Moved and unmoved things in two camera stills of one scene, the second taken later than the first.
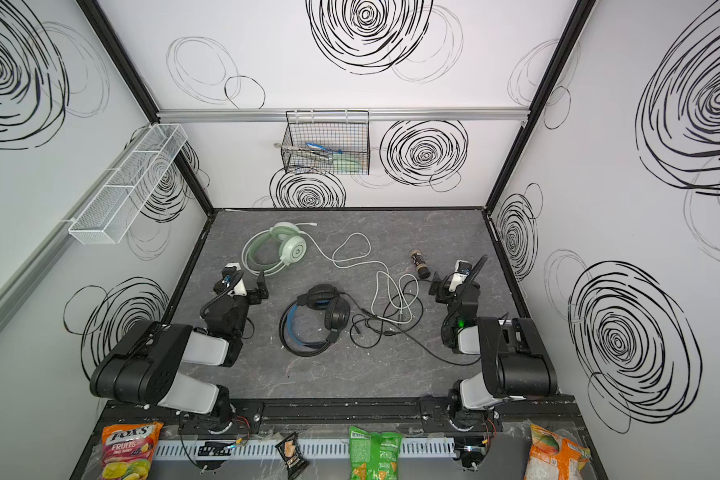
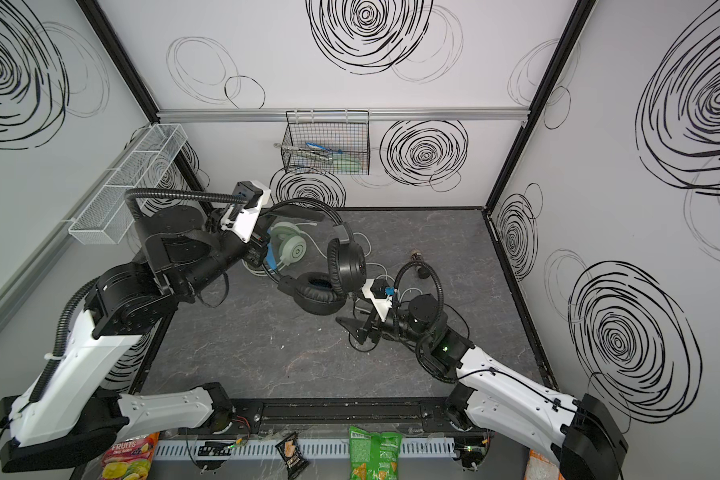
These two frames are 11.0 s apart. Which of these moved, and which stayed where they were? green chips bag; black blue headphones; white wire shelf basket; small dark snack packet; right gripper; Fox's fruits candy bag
Moved: black blue headphones; right gripper
Stayed: white wire shelf basket; small dark snack packet; Fox's fruits candy bag; green chips bag
